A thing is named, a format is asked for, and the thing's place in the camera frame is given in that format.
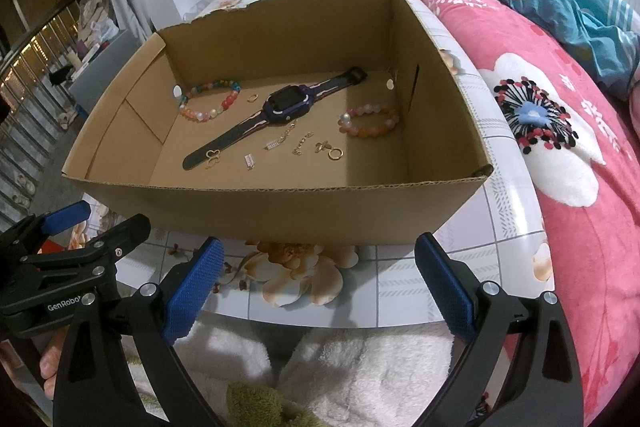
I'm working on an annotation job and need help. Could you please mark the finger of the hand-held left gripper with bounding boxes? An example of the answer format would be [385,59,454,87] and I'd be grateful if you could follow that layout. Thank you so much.
[0,214,152,304]
[0,201,92,259]

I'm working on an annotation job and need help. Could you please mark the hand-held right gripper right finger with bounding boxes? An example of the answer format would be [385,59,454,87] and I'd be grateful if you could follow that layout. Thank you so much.
[414,231,584,427]

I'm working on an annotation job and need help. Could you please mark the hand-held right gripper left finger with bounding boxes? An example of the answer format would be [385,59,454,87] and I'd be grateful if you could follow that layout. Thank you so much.
[52,236,225,427]

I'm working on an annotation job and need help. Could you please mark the brown cardboard box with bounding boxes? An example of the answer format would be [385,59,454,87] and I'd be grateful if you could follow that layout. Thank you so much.
[61,0,496,248]

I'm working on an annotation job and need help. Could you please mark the silver chain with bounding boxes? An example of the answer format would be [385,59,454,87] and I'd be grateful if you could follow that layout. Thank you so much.
[263,119,300,152]

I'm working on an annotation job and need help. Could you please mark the pink bead bracelet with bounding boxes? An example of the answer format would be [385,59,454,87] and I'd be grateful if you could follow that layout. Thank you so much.
[337,103,402,138]

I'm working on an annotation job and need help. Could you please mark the gold chain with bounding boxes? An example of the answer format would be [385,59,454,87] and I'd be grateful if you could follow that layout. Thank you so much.
[291,132,315,156]

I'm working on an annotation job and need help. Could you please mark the purple smartwatch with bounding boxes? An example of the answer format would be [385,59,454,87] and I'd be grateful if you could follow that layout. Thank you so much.
[182,66,369,172]

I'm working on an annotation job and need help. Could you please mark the person's left hand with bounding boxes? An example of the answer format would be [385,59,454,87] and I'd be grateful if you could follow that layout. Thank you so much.
[37,339,63,400]

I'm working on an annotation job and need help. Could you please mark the green cloth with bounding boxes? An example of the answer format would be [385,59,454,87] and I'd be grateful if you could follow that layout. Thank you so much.
[227,382,331,427]

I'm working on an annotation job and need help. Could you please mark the grey storage bin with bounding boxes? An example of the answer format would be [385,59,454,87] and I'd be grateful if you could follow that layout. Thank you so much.
[69,29,153,115]

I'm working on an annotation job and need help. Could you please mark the white plastic bags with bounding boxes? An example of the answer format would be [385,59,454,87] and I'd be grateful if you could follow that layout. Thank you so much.
[77,0,121,52]

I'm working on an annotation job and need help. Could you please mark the pink floral blanket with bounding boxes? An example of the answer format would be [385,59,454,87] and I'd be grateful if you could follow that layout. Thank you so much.
[377,0,640,427]

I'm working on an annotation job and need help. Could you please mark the blue patterned blanket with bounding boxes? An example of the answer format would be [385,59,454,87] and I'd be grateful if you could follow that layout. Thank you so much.
[482,0,640,100]

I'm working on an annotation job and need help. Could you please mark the multicolour bead bracelet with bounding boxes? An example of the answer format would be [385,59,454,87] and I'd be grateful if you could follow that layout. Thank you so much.
[177,78,242,120]

